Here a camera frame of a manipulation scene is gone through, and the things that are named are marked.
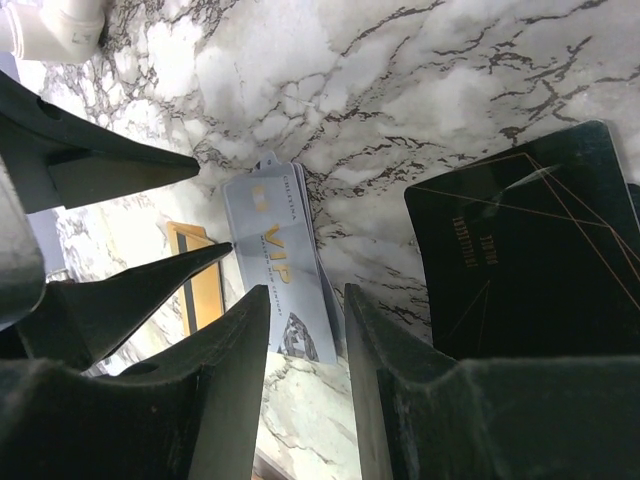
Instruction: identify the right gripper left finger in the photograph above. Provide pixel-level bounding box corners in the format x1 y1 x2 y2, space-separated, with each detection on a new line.
1 285 271 479

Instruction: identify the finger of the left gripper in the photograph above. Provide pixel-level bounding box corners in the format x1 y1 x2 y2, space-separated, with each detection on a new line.
1 74 199 214
17 242 232 371

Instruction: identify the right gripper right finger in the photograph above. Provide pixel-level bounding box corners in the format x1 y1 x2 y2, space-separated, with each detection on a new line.
344 284 639 479

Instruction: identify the gold credit card stack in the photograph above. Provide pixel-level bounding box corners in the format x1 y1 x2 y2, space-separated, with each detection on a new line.
167 222 225 335

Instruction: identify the silver VIP card stack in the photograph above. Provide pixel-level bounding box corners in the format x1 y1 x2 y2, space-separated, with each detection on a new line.
222 152 344 364

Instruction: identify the black VIP card stack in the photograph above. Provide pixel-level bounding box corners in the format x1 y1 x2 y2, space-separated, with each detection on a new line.
404 120 639 359

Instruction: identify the white PVC pipe frame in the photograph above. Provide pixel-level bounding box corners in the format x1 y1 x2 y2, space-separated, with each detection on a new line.
1 1 105 64

